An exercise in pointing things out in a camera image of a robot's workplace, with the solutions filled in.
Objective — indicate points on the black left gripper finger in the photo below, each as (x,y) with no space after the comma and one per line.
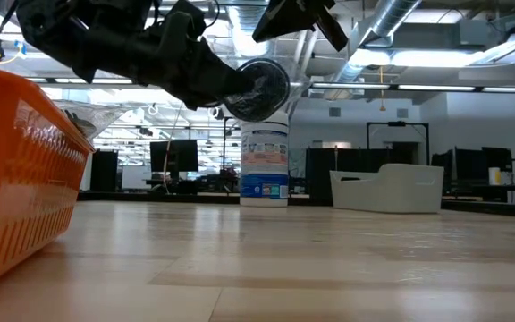
(230,96)
(233,78)

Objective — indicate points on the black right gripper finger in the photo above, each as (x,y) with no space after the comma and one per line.
(284,18)
(333,33)

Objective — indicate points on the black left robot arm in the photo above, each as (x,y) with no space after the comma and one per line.
(61,27)

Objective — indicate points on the black pole stand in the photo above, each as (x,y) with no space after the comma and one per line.
(224,143)

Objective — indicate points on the white wipes canister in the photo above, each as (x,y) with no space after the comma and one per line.
(264,170)

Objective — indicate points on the black monitor with stand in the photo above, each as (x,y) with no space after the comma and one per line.
(173,155)

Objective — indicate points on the black overhead light bar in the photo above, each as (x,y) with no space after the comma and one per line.
(418,87)

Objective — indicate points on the black tall cabinet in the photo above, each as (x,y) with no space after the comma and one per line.
(104,172)

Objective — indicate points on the black desk monitor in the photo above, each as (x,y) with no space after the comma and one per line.
(467,165)
(496,158)
(443,165)

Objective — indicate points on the grey plastic bin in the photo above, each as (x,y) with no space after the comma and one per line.
(409,188)

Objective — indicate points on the orange plastic basket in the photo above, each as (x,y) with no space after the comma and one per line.
(20,179)

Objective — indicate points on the silver spiral ceiling duct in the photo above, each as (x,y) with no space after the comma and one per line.
(239,44)

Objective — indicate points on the silver slanted ceiling duct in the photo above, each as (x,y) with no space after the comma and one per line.
(387,18)

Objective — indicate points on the black rack frame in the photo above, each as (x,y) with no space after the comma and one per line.
(396,124)

